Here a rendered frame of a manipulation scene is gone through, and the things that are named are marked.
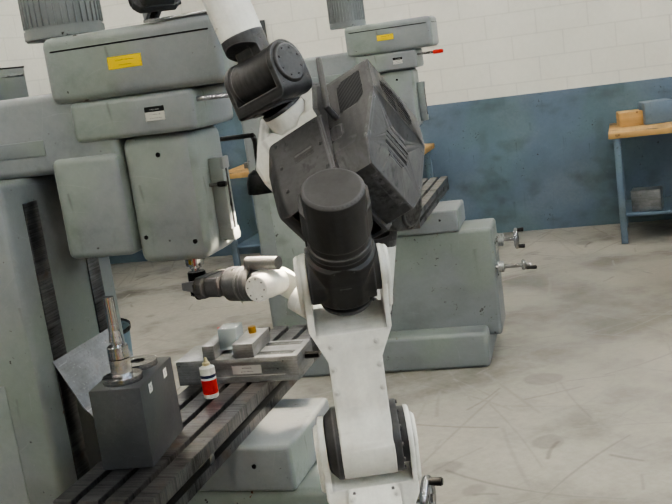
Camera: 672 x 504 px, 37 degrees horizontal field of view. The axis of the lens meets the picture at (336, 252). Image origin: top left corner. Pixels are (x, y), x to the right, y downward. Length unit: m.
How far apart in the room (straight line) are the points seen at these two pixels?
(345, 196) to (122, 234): 0.95
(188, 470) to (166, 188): 0.69
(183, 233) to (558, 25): 6.63
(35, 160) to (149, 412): 0.74
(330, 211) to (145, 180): 0.89
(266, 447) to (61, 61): 1.06
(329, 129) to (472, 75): 6.93
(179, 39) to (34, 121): 0.46
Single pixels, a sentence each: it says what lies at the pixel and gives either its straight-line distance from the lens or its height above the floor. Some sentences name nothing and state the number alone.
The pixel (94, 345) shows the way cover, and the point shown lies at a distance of 2.83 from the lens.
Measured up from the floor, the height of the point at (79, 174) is 1.56.
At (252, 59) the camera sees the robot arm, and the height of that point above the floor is 1.77.
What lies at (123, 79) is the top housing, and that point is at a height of 1.77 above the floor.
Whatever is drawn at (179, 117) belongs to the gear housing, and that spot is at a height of 1.66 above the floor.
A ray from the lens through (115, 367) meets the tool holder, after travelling 2.26.
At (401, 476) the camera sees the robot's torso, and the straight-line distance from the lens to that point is 2.02.
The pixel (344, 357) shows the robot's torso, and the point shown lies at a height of 1.20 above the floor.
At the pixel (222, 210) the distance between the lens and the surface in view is 2.51.
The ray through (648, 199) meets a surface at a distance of 8.15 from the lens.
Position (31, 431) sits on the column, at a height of 0.93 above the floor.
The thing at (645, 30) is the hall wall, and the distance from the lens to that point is 8.80.
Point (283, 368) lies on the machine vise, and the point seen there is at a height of 0.96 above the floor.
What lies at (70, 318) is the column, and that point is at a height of 1.17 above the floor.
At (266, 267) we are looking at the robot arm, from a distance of 2.44.
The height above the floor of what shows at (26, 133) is 1.67.
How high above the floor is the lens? 1.76
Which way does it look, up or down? 11 degrees down
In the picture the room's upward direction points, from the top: 8 degrees counter-clockwise
